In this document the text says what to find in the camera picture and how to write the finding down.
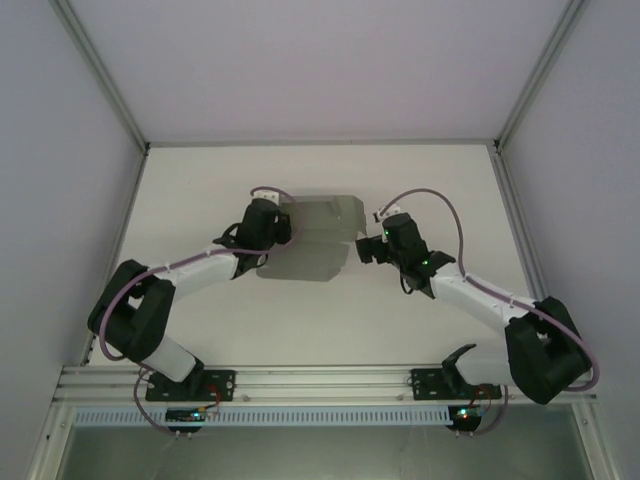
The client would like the aluminium frame post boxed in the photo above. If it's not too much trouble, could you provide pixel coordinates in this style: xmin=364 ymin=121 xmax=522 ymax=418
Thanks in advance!
xmin=493 ymin=0 xmax=594 ymax=151
xmin=49 ymin=0 xmax=152 ymax=151

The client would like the left circuit board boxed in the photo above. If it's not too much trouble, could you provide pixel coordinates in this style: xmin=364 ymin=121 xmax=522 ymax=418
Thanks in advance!
xmin=164 ymin=407 xmax=207 ymax=426

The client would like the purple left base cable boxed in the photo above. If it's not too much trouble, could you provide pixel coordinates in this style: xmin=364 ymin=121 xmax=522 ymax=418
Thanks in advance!
xmin=132 ymin=368 xmax=174 ymax=435

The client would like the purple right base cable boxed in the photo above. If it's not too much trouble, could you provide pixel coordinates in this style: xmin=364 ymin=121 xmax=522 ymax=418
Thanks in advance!
xmin=472 ymin=382 xmax=511 ymax=436

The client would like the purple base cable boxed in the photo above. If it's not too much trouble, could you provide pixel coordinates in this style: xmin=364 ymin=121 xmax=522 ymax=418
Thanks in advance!
xmin=472 ymin=382 xmax=511 ymax=436
xmin=132 ymin=368 xmax=174 ymax=435

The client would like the grey paper box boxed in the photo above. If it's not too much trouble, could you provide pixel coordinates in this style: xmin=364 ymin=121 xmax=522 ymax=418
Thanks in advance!
xmin=254 ymin=194 xmax=367 ymax=284

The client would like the slotted light blue cable duct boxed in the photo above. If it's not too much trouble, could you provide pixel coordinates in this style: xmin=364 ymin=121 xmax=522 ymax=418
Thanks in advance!
xmin=73 ymin=405 xmax=451 ymax=427

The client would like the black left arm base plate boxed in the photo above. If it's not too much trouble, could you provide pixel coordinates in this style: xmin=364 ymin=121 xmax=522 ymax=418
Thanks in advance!
xmin=144 ymin=368 xmax=237 ymax=402

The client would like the grey metal sheet panel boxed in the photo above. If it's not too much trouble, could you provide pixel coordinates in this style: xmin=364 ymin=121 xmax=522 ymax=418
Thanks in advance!
xmin=62 ymin=424 xmax=589 ymax=480

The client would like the aluminium frame leg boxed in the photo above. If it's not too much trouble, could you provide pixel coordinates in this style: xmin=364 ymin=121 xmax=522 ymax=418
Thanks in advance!
xmin=572 ymin=402 xmax=624 ymax=480
xmin=27 ymin=404 xmax=76 ymax=480

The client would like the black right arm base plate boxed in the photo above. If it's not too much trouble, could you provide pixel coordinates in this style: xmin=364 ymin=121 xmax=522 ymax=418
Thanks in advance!
xmin=409 ymin=367 xmax=503 ymax=402

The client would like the aluminium table side rail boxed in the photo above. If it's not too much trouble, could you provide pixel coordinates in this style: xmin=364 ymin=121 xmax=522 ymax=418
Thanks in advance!
xmin=489 ymin=143 xmax=564 ymax=364
xmin=77 ymin=144 xmax=151 ymax=369

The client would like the aluminium mounting rail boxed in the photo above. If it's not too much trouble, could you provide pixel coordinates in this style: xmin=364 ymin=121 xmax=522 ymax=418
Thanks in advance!
xmin=52 ymin=362 xmax=599 ymax=404

